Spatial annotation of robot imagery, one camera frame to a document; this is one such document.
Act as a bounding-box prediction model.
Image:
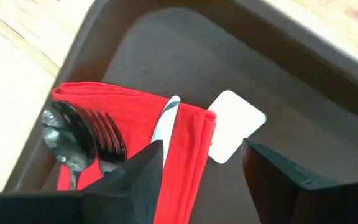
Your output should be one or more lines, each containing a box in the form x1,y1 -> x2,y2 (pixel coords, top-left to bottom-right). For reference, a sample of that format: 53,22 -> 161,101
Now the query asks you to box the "blue handled spoon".
40,100 -> 98,191

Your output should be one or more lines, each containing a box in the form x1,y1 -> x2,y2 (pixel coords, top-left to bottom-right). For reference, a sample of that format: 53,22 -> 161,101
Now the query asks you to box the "blue handled fork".
84,108 -> 127,175

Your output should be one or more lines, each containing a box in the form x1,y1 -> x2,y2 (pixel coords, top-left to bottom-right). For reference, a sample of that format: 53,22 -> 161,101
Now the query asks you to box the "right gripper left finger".
0,139 -> 165,224

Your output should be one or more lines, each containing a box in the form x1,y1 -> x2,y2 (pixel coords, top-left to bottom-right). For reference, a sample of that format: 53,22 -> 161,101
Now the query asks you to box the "dark brown serving tray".
4,0 -> 358,224

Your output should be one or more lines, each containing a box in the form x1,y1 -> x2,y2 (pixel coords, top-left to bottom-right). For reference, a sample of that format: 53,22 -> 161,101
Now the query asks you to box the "red cloth napkin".
51,81 -> 218,224

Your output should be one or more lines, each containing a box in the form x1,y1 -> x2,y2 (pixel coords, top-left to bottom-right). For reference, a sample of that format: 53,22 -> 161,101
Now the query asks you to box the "wooden handled knife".
150,95 -> 181,169

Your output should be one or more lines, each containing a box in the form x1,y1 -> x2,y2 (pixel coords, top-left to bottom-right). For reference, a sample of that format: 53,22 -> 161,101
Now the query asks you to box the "white square tag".
207,90 -> 267,165

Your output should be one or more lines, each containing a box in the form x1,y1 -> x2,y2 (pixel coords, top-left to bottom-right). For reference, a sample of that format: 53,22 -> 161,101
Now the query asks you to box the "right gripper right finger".
241,138 -> 358,224

